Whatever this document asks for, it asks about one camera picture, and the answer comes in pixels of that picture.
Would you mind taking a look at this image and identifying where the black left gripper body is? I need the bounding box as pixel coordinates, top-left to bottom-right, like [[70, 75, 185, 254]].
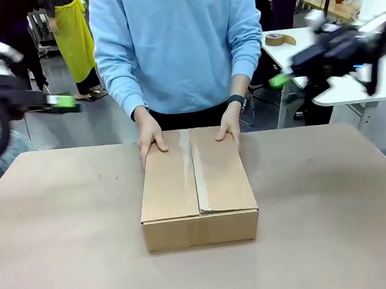
[[0, 65, 51, 116]]

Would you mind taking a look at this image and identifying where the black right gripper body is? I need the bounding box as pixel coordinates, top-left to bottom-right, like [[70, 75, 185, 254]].
[[286, 23, 378, 89]]

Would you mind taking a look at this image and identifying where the brown cardboard box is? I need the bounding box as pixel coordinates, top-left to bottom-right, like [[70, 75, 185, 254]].
[[130, 122, 262, 255]]

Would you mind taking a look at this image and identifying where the person's left forearm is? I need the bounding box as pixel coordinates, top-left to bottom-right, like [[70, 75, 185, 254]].
[[220, 45, 271, 109]]

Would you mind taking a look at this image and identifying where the person's right forearm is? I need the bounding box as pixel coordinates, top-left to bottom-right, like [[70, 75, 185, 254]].
[[102, 62, 152, 125]]

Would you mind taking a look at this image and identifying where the person's left hand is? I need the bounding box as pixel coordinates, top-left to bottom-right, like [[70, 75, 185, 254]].
[[211, 103, 244, 154]]

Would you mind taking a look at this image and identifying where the person's right hand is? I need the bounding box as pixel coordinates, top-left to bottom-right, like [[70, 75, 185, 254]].
[[133, 102, 172, 172]]

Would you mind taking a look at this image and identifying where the brown packing tape roll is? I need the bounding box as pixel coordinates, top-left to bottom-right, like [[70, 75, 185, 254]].
[[264, 30, 297, 49]]

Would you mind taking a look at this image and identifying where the wooden workbench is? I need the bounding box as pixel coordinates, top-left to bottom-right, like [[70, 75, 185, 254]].
[[303, 0, 363, 30]]

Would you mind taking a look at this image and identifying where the black wrist watch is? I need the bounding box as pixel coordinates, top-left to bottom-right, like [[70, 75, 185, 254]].
[[226, 93, 247, 110]]

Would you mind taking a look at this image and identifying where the mannequin in dark clothes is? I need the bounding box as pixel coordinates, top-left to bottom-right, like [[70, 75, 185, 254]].
[[0, 0, 57, 100]]

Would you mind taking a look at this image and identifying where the mannequin with yellow apron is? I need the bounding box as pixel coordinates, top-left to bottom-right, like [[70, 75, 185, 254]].
[[43, 0, 109, 104]]

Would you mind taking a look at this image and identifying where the light blue bag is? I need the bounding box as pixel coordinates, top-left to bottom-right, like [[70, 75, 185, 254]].
[[0, 126, 41, 183]]

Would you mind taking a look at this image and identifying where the person in light blue sweater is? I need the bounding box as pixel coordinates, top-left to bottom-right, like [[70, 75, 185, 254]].
[[87, 0, 274, 148]]

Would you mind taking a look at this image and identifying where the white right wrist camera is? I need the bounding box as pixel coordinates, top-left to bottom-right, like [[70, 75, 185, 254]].
[[304, 8, 328, 32]]

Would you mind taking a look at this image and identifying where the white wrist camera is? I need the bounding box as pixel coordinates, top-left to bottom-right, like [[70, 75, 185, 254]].
[[304, 8, 328, 32], [0, 38, 25, 65]]

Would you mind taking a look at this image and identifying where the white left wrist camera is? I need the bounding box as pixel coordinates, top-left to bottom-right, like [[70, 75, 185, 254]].
[[0, 38, 25, 65]]

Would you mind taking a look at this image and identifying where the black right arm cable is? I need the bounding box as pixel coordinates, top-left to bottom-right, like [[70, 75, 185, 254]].
[[348, 5, 386, 97]]

